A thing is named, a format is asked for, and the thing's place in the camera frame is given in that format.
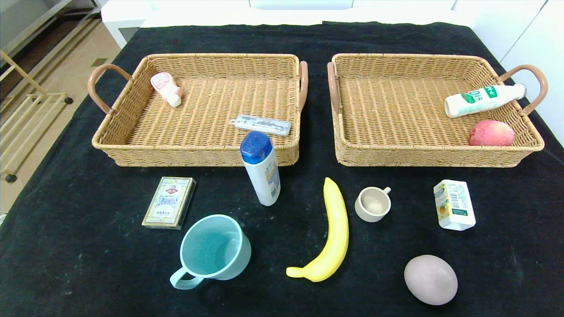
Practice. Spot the small beige cup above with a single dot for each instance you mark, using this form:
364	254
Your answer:
372	204

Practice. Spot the yellow banana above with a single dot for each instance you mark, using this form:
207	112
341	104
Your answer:
337	229

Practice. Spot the grey flat blister pack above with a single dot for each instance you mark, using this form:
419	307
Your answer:
260	124

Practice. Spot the white table behind cloth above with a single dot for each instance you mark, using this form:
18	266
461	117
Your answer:
264	13

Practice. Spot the grey metal shelf frame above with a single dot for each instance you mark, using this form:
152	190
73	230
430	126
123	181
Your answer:
39	26

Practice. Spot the small pink bottle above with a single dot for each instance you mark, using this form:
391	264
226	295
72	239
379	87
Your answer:
164	86

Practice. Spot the white milk bottle green label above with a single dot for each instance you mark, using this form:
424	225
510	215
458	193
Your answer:
480	100

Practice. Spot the red apple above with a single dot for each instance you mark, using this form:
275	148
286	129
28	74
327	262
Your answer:
491	133

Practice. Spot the pale pink egg-shaped ball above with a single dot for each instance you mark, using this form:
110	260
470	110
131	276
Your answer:
431	280

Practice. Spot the teal plastic mug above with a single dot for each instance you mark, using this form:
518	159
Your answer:
211	251

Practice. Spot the white bottle with blue cap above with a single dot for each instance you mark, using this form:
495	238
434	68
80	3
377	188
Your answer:
263	176

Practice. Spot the wooden slatted rack on wheels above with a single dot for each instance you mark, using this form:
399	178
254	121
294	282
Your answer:
26	119

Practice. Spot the playing card box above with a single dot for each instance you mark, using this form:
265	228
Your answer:
169	202

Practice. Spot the white juice carton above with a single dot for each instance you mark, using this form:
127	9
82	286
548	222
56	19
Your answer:
456	207

